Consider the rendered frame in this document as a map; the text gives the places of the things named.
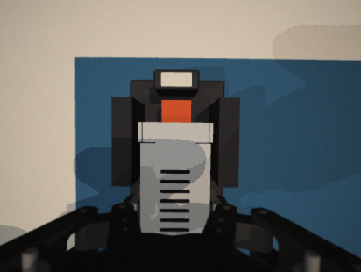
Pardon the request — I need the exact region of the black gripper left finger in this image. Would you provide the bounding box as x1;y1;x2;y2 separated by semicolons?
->
0;188;145;272

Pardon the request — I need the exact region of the grey rectangular cover with black slots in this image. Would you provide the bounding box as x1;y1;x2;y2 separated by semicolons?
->
138;122;213;235

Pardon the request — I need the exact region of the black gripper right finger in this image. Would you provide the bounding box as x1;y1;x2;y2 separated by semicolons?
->
195;189;361;272

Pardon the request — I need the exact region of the blue flat mat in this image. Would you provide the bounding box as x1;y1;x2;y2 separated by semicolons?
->
74;57;361;258

